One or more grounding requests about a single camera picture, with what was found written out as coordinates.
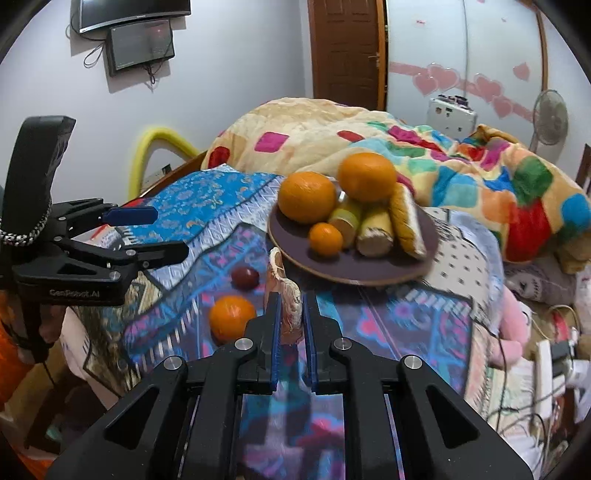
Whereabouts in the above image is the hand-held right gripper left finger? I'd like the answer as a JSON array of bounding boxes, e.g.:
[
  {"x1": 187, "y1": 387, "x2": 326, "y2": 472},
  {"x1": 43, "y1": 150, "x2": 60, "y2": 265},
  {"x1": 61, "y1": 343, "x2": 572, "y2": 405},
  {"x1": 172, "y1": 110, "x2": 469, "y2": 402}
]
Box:
[{"x1": 46, "y1": 291, "x2": 283, "y2": 480}]

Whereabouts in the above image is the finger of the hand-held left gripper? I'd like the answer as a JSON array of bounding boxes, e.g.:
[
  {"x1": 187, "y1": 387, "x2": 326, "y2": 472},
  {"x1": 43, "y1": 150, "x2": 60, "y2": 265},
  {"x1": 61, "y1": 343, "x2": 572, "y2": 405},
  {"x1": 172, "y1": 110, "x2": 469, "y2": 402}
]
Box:
[
  {"x1": 50, "y1": 198, "x2": 158, "y2": 237},
  {"x1": 58, "y1": 240, "x2": 190, "y2": 278}
]

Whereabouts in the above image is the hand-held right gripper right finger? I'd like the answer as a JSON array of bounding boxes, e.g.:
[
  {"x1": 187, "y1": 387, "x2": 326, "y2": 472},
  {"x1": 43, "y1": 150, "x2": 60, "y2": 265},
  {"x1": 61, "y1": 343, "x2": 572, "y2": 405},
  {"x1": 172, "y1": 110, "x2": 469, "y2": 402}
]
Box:
[{"x1": 302, "y1": 291, "x2": 532, "y2": 480}]

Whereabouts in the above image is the peeled pomelo segment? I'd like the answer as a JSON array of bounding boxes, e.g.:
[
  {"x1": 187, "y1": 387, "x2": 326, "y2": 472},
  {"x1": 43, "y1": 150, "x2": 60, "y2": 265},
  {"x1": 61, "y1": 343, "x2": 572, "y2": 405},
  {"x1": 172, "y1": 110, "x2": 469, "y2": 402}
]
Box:
[{"x1": 267, "y1": 247, "x2": 303, "y2": 344}]

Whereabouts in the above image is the dark purple plate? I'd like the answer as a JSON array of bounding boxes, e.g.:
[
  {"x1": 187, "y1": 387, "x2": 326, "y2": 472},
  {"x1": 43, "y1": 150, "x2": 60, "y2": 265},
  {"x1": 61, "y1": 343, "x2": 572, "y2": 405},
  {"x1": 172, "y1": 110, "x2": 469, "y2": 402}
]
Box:
[{"x1": 268, "y1": 194, "x2": 438, "y2": 287}]

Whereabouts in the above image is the small tangerine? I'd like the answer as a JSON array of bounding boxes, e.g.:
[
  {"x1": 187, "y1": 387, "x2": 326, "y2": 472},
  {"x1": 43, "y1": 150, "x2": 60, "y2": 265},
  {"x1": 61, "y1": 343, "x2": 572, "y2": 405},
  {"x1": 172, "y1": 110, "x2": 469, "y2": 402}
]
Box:
[{"x1": 308, "y1": 222, "x2": 343, "y2": 257}]

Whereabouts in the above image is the large orange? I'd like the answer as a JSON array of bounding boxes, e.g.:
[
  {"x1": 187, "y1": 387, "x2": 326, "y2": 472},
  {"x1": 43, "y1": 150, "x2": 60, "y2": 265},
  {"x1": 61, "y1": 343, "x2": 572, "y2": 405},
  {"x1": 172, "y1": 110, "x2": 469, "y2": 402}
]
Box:
[
  {"x1": 277, "y1": 172, "x2": 338, "y2": 225},
  {"x1": 337, "y1": 152, "x2": 398, "y2": 204}
]

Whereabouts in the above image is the bread slice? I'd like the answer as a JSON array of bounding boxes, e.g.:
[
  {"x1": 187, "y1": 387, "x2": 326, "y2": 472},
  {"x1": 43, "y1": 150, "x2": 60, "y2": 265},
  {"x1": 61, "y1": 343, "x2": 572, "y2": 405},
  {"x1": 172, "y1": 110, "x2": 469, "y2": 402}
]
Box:
[{"x1": 389, "y1": 182, "x2": 428, "y2": 259}]

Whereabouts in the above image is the person's left hand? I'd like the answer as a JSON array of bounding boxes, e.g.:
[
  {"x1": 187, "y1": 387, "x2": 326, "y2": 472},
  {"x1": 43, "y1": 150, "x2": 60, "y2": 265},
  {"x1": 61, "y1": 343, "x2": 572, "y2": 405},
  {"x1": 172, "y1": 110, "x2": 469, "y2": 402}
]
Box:
[{"x1": 39, "y1": 305, "x2": 66, "y2": 346}]

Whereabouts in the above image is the medium orange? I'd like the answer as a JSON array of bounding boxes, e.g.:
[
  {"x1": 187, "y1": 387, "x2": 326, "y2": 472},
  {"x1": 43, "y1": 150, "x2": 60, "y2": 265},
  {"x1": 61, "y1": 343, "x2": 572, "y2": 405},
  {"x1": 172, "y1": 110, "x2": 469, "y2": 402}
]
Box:
[{"x1": 209, "y1": 295, "x2": 257, "y2": 343}]

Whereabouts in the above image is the small dark red fruit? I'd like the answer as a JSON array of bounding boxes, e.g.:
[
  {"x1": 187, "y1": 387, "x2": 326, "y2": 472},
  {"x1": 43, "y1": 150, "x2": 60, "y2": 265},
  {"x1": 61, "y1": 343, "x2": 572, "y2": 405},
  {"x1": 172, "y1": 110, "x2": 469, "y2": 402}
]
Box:
[{"x1": 231, "y1": 267, "x2": 259, "y2": 291}]

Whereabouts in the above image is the patterned bed sheet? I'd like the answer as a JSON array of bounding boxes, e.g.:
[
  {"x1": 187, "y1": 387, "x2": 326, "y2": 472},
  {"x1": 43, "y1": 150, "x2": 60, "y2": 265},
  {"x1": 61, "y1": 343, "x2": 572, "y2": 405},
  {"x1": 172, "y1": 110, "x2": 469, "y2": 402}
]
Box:
[{"x1": 69, "y1": 164, "x2": 509, "y2": 480}]

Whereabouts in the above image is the yellow foam tube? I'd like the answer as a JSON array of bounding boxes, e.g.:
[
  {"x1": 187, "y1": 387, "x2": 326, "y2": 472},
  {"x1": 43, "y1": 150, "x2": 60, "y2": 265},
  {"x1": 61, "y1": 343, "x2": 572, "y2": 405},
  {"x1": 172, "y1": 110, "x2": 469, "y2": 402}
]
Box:
[{"x1": 128, "y1": 127, "x2": 201, "y2": 197}]

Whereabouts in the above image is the black flat television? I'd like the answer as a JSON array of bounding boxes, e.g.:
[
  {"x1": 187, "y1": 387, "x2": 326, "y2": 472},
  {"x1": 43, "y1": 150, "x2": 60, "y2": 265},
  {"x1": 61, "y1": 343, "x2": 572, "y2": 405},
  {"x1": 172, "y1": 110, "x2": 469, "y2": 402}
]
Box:
[{"x1": 70, "y1": 0, "x2": 191, "y2": 34}]

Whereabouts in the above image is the colourful patchwork blanket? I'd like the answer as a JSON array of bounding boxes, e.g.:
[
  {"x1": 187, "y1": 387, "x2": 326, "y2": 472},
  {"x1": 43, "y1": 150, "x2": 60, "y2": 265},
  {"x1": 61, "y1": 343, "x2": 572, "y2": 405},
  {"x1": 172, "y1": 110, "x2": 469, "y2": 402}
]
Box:
[{"x1": 203, "y1": 97, "x2": 591, "y2": 273}]

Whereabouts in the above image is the white power strip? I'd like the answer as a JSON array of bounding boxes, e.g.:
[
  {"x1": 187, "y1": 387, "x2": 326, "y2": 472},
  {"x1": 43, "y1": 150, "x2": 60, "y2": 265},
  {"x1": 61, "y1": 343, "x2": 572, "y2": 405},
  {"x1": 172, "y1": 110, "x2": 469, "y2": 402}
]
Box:
[{"x1": 533, "y1": 339, "x2": 556, "y2": 430}]

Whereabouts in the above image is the small white cabinet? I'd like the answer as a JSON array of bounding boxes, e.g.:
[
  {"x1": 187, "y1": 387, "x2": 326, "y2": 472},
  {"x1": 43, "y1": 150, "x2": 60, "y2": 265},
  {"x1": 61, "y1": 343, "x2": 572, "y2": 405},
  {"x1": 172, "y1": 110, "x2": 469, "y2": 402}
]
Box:
[{"x1": 427, "y1": 95, "x2": 478, "y2": 138}]

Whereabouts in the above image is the brown wooden door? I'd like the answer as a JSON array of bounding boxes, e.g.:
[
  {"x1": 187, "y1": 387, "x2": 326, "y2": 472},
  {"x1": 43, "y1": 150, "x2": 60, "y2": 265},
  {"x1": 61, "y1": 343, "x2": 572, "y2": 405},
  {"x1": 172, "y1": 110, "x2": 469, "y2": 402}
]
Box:
[{"x1": 308, "y1": 0, "x2": 387, "y2": 112}]

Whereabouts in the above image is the wooden bed headboard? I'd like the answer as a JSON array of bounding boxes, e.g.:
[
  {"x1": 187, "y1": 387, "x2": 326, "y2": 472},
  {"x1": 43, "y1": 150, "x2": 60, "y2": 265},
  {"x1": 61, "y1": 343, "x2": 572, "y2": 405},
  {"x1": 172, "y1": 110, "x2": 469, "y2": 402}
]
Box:
[{"x1": 577, "y1": 143, "x2": 591, "y2": 195}]

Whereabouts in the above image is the standing electric fan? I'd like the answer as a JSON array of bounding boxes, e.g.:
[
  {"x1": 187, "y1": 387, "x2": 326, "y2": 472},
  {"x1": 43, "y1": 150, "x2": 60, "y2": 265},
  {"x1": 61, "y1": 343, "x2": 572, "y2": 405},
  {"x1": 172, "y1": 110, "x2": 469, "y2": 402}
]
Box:
[{"x1": 531, "y1": 89, "x2": 568, "y2": 153}]

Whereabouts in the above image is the wooden wardrobe with frosted doors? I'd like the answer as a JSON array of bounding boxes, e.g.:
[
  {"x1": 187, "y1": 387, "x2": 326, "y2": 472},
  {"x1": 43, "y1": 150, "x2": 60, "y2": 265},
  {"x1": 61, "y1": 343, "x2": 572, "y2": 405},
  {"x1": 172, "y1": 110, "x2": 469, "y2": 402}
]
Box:
[{"x1": 383, "y1": 0, "x2": 550, "y2": 134}]

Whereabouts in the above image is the black wall cable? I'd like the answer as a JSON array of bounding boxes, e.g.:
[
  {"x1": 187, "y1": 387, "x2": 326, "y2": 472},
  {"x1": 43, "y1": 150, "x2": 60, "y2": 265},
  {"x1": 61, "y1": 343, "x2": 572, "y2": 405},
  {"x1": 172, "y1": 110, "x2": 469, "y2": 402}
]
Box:
[{"x1": 83, "y1": 41, "x2": 105, "y2": 68}]

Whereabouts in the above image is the small black wall monitor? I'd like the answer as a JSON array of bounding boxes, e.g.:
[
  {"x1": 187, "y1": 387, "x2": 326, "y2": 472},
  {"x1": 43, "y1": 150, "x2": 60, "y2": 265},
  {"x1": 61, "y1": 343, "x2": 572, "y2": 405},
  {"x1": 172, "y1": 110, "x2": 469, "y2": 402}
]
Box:
[{"x1": 106, "y1": 21, "x2": 176, "y2": 77}]

